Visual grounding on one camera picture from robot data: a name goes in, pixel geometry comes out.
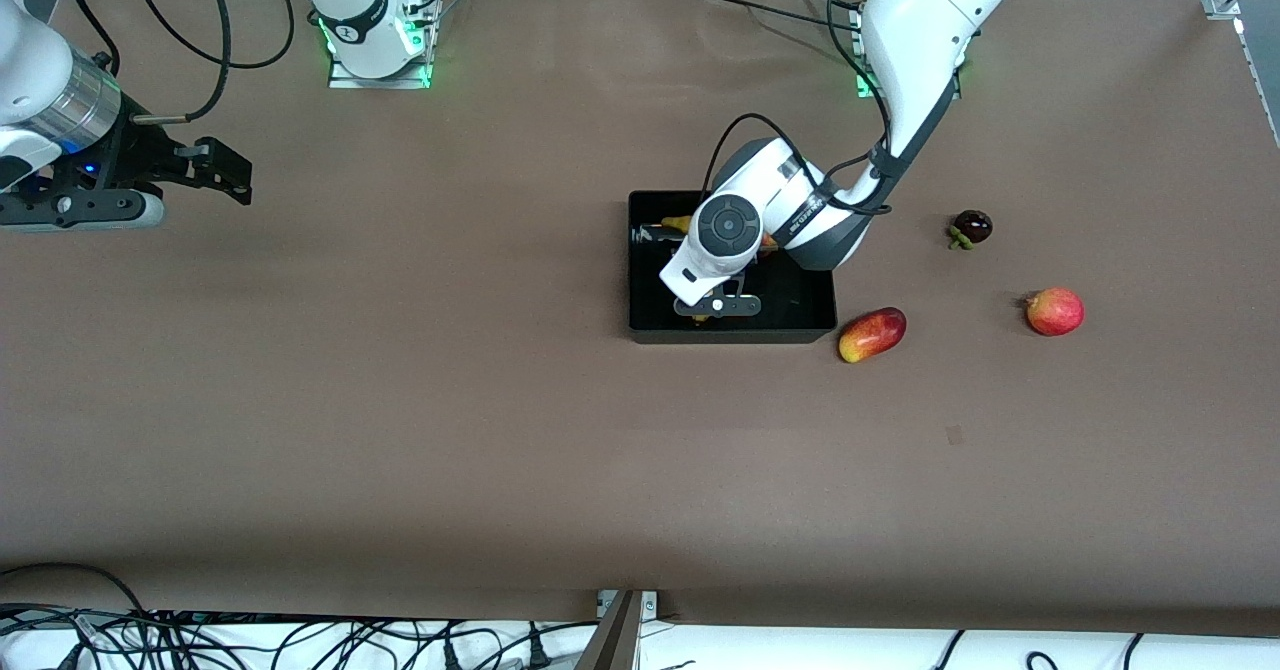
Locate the yellow banana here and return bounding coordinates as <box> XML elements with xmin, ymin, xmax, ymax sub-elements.
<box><xmin>660</xmin><ymin>214</ymin><xmax>713</xmax><ymax>325</ymax></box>

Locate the black plastic box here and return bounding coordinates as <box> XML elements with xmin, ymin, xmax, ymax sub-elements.
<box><xmin>628</xmin><ymin>189</ymin><xmax>839</xmax><ymax>345</ymax></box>

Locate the red apple far right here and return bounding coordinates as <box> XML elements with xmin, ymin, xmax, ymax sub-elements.
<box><xmin>1024</xmin><ymin>287</ymin><xmax>1086</xmax><ymax>337</ymax></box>

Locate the brown table cover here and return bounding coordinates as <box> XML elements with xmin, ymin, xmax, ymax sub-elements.
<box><xmin>0</xmin><ymin>0</ymin><xmax>1280</xmax><ymax>641</ymax></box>

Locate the grey metal pole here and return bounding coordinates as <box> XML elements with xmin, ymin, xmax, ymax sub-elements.
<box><xmin>575</xmin><ymin>590</ymin><xmax>641</xmax><ymax>670</ymax></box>

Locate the red yellow mango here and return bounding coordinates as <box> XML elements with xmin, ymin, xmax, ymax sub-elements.
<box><xmin>838</xmin><ymin>307</ymin><xmax>908</xmax><ymax>364</ymax></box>

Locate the dark purple mangosteen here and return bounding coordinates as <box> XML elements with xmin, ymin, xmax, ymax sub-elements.
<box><xmin>947</xmin><ymin>209</ymin><xmax>994</xmax><ymax>251</ymax></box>

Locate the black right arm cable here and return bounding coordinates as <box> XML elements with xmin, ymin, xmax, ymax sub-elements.
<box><xmin>70</xmin><ymin>0</ymin><xmax>297</xmax><ymax>126</ymax></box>

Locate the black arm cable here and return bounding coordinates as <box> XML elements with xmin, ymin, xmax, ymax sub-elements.
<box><xmin>705</xmin><ymin>0</ymin><xmax>893</xmax><ymax>216</ymax></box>
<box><xmin>70</xmin><ymin>0</ymin><xmax>297</xmax><ymax>126</ymax></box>

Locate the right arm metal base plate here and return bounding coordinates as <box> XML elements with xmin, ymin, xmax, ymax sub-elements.
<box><xmin>328</xmin><ymin>0</ymin><xmax>433</xmax><ymax>90</ymax></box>

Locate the black looped floor cable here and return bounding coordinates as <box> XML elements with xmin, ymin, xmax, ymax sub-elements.
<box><xmin>0</xmin><ymin>562</ymin><xmax>153</xmax><ymax>619</ymax></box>

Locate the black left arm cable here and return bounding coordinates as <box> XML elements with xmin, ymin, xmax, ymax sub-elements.
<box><xmin>705</xmin><ymin>0</ymin><xmax>893</xmax><ymax>216</ymax></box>

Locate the black floor cable tangle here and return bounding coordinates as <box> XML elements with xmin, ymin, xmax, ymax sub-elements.
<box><xmin>0</xmin><ymin>605</ymin><xmax>601</xmax><ymax>670</ymax></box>

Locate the long black table cable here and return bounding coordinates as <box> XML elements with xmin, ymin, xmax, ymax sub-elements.
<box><xmin>690</xmin><ymin>0</ymin><xmax>867</xmax><ymax>33</ymax></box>

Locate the silver table bracket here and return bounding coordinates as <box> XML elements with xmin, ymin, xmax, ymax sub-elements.
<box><xmin>598</xmin><ymin>590</ymin><xmax>659</xmax><ymax>619</ymax></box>

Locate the aluminium corner rail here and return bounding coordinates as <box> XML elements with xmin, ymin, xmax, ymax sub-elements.
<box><xmin>1205</xmin><ymin>0</ymin><xmax>1280</xmax><ymax>141</ymax></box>

